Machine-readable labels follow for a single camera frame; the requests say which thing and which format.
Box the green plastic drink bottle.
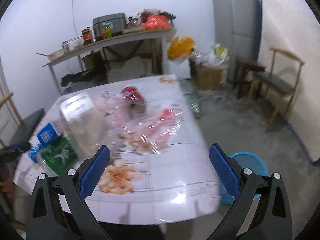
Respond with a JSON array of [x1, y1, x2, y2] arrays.
[[28, 137, 78, 176]]

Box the white blue small box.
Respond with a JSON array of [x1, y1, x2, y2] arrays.
[[36, 120, 63, 147]]

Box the clear plastic bag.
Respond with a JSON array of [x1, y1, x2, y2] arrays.
[[60, 93, 183, 159]]

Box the red drink can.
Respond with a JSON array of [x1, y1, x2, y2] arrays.
[[121, 86, 146, 118]]

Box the blue mesh trash basket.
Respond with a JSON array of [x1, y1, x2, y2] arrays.
[[218, 151, 270, 205]]

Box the dark chair beside table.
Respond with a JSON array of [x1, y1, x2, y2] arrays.
[[0, 93, 46, 148]]

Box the green woven sack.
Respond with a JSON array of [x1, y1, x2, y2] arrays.
[[178, 79, 201, 119]]

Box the wooden chair dark seat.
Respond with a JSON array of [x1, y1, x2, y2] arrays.
[[248, 47, 305, 128]]

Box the black clothes under shelf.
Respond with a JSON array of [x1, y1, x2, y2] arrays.
[[61, 69, 102, 87]]

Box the dark wooden stool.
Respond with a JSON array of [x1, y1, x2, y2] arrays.
[[233, 56, 266, 99]]

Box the cardboard box on floor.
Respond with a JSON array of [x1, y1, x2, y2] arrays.
[[195, 65, 222, 90]]

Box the white bags in box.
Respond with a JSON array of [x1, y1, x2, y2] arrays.
[[195, 44, 229, 68]]

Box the glass bowl on shelf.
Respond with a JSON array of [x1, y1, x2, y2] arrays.
[[61, 36, 83, 53]]

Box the red lidded jar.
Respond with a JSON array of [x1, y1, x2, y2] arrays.
[[81, 27, 93, 46]]

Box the yellow plastic bag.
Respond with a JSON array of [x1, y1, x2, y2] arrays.
[[167, 36, 195, 60]]

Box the grey rice cooker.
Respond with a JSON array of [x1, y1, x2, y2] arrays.
[[92, 13, 126, 41]]

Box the white side table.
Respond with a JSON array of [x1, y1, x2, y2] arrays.
[[43, 27, 176, 95]]

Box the grey refrigerator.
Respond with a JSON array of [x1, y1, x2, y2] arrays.
[[213, 0, 262, 82]]

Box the orange red plastic bag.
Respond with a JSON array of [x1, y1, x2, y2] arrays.
[[142, 15, 171, 30]]

